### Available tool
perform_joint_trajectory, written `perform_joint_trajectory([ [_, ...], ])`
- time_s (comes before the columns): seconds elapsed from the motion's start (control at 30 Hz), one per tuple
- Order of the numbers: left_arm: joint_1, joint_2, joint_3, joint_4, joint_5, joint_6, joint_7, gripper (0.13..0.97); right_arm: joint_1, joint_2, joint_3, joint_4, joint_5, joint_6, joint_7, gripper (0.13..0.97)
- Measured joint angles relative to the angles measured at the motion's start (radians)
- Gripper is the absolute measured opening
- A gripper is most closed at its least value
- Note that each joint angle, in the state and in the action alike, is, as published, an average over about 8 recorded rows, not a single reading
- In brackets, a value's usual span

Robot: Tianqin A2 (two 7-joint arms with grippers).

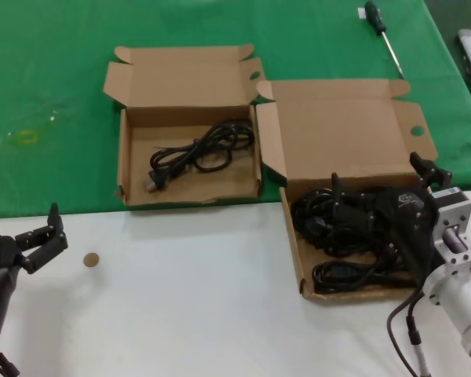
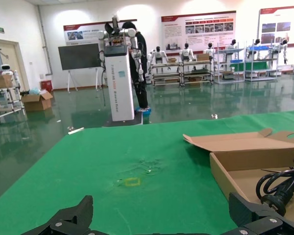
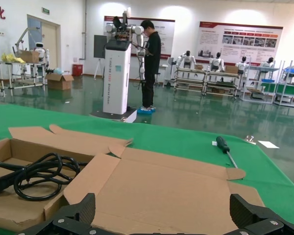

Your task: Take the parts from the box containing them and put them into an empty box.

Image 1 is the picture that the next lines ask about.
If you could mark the open brown cardboard box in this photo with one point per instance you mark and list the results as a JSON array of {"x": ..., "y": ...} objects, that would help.
[
  {"x": 188, "y": 86},
  {"x": 337, "y": 118}
]

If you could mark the white tape piece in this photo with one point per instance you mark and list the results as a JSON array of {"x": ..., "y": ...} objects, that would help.
[{"x": 361, "y": 13}]

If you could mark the round brown cardboard disc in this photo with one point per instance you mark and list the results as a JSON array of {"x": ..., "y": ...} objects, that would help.
[{"x": 91, "y": 260}]

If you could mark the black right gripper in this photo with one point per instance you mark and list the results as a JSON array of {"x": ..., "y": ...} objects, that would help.
[{"x": 412, "y": 228}]

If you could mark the green table cloth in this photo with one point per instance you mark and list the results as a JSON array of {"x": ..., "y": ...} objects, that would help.
[{"x": 43, "y": 59}]

